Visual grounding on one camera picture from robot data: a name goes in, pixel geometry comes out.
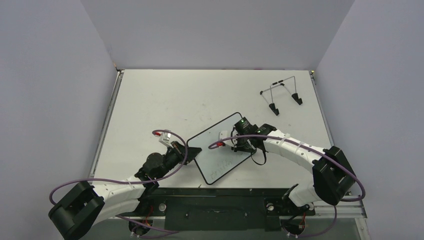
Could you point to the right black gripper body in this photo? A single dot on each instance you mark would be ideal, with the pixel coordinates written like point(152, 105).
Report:
point(240, 143)

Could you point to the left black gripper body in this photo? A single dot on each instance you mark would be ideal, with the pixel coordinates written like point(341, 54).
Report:
point(176, 155)

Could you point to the small black-framed whiteboard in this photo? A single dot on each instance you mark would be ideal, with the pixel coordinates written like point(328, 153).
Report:
point(213, 164)

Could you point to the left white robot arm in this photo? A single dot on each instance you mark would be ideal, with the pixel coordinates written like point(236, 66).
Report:
point(85, 204)

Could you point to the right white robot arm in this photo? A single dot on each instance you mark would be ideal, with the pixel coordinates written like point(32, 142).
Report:
point(332, 174)

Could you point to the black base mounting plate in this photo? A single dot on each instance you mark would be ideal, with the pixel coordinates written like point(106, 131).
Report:
point(221, 209)

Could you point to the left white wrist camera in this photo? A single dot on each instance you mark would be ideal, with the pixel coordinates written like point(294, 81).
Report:
point(165, 139)

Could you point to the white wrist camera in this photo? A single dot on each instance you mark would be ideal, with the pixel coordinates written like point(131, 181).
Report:
point(223, 134)
point(165, 139)

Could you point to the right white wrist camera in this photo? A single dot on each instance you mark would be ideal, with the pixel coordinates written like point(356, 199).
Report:
point(223, 134)

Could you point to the wire whiteboard stand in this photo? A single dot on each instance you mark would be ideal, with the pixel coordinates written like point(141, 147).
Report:
point(278, 89)

